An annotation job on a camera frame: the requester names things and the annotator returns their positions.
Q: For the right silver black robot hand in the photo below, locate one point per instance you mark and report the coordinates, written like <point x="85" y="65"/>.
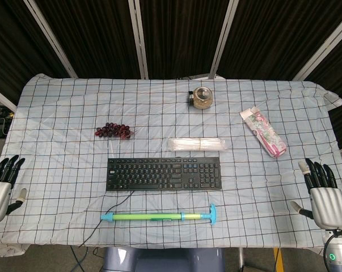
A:
<point x="328" y="207"/>

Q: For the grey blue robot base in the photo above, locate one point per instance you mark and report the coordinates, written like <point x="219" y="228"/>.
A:
<point x="163" y="259"/>

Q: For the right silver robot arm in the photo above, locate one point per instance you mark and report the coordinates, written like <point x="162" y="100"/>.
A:
<point x="337" y="249"/>

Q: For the black computer keyboard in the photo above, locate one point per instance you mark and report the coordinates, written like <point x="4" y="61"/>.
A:
<point x="164" y="173"/>

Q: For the blue checkered tablecloth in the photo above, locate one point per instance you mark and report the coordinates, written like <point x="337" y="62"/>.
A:
<point x="74" y="184"/>

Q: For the pink floral package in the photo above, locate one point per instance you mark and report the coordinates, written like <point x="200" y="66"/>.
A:
<point x="264" y="131"/>

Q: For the red grape bunch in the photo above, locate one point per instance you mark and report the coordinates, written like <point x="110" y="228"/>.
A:
<point x="113" y="131"/>

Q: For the clear pack of straws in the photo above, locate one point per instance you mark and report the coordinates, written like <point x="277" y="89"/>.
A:
<point x="196" y="144"/>

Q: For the green blue water pump toy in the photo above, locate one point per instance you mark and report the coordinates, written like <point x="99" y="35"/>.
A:
<point x="159" y="217"/>

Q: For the glass jar with lid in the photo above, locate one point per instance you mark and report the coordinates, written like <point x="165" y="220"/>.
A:
<point x="202" y="97"/>

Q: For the black folding screen panels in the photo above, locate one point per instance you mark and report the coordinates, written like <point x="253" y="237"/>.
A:
<point x="176" y="37"/>

